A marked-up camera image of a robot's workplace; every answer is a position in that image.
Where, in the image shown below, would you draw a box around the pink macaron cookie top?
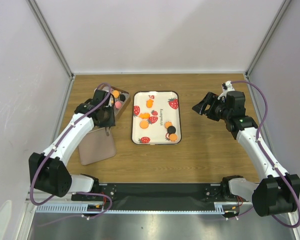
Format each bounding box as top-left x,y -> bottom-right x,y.
114,101 -> 122,109

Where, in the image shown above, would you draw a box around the orange waffle round cookie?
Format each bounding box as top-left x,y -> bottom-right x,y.
112,90 -> 121,99

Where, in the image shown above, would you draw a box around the black sandwich cookie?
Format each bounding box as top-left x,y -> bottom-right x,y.
167,125 -> 177,135
119,94 -> 126,102

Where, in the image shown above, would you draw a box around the silver metal tongs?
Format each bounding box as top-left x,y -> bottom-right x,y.
105,127 -> 111,137

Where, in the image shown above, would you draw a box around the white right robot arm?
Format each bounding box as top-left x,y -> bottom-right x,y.
192,90 -> 300,217

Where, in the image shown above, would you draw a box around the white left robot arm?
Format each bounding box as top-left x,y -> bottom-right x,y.
28,89 -> 115,200

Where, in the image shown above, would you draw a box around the brown cookie tin box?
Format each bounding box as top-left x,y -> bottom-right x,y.
98,84 -> 131,121

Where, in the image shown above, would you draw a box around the brown tin lid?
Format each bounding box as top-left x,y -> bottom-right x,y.
78,127 -> 117,166

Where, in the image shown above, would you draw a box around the white strawberry print tray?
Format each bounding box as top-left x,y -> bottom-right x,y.
131,90 -> 182,145

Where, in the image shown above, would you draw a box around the orange waffle cookie left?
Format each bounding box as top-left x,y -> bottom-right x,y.
139,120 -> 149,129

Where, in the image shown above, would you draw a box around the orange cookie bottom right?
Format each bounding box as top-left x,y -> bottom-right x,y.
169,133 -> 178,142

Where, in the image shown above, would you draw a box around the orange star cookie top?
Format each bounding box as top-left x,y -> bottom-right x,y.
146,99 -> 154,108

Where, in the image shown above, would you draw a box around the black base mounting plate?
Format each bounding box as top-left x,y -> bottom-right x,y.
72,182 -> 251,212

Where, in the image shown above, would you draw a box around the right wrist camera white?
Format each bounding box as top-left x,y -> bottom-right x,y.
221,80 -> 235,96

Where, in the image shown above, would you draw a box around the aluminium frame rail front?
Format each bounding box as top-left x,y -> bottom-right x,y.
24,182 -> 253,215

